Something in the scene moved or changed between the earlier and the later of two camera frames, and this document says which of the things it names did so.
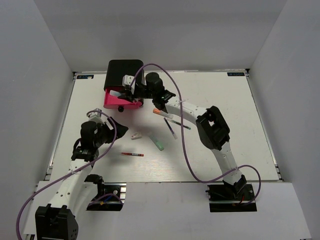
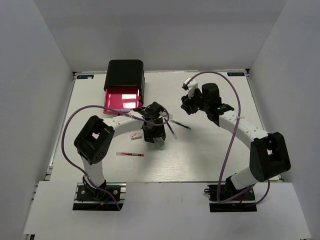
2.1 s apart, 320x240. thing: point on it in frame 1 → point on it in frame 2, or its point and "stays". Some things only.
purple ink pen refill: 174,135 stays
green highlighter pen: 158,144 stays
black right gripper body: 143,92 → 195,103
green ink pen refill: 178,123 stays
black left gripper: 120,130 → 160,132
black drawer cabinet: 116,69 stays
